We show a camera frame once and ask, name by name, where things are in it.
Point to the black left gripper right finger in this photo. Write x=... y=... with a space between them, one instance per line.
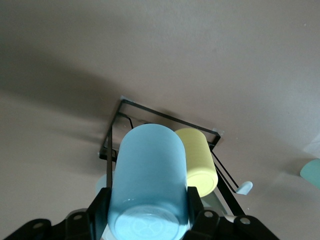
x=212 y=225

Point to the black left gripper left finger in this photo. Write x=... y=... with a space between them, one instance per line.
x=75 y=225

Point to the light blue cup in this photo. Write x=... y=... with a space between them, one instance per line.
x=150 y=175

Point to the mint green cup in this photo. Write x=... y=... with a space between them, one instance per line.
x=311 y=172

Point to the yellow cup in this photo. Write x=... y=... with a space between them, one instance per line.
x=200 y=162

